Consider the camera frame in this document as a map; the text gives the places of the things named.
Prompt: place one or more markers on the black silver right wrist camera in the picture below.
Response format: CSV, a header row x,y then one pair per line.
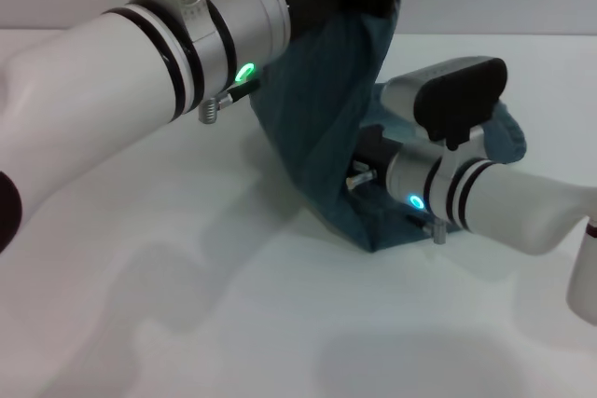
x,y
448,95

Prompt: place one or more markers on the blue denim shorts with print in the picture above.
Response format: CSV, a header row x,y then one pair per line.
x,y
322,137

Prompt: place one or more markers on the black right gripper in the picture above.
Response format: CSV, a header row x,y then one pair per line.
x,y
373,151

